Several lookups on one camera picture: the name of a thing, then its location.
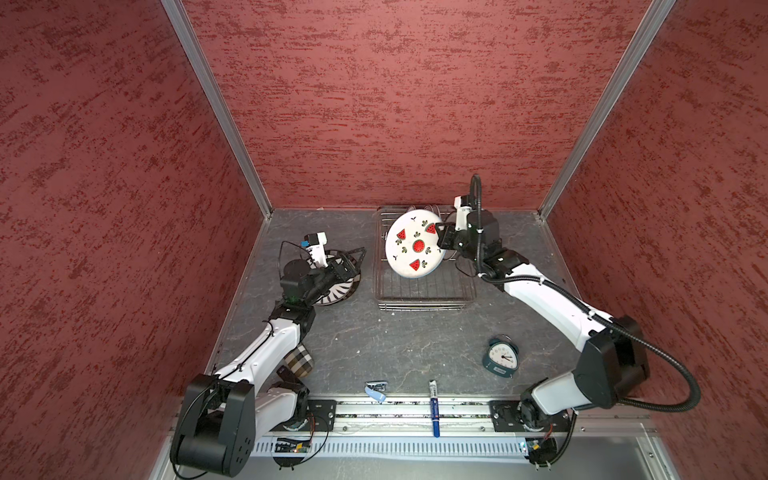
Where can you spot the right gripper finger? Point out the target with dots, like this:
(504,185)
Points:
(444,228)
(443,241)

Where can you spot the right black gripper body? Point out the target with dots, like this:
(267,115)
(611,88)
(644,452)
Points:
(460,242)

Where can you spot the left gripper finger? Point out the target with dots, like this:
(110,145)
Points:
(358,264)
(354,254)

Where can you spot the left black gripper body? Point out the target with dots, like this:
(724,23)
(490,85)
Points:
(332,275)

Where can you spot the blue white striped plate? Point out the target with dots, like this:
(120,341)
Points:
(339,291)

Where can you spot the white watermelon pattern plate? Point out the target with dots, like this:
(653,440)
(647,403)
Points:
(411,245)

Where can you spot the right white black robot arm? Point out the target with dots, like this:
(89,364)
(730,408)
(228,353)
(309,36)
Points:
(611,362)

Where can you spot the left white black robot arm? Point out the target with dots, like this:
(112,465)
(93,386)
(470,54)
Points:
(225,413)

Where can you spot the rearmost brown rim plate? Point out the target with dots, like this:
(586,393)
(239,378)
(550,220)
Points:
(449,216)

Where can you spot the plaid fabric pouch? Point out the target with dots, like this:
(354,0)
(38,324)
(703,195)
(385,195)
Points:
(300,361)

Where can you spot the green alarm clock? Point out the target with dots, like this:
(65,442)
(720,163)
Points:
(501,357)

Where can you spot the light blue clip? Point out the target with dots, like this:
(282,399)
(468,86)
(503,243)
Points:
(376,390)

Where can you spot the blue marker pen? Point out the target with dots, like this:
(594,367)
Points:
(434,408)

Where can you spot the left small circuit board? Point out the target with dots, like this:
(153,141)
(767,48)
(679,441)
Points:
(291,446)

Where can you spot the small circuit board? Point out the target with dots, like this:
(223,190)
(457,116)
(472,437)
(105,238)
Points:
(291,446)
(541,452)

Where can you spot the right small circuit board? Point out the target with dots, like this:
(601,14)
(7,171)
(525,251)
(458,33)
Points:
(541,452)

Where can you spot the metal wire dish rack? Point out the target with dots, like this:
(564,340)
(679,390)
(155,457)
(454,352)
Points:
(446,288)

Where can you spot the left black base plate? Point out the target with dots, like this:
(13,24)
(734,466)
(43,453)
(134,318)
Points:
(320,417)

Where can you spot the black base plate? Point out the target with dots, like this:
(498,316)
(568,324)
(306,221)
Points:
(320,417)
(510,416)

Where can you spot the aluminium front rail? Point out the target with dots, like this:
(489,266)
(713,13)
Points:
(468,416)

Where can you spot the white slotted cable duct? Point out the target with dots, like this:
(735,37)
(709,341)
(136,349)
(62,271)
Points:
(490,449)

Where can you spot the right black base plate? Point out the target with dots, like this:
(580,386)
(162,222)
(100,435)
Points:
(510,416)

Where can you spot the right aluminium corner post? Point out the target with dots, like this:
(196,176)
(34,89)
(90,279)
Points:
(648,28)

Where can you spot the aluminium corner post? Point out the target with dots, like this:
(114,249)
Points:
(184,31)
(648,28)

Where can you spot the left aluminium corner post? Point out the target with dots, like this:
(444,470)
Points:
(184,31)

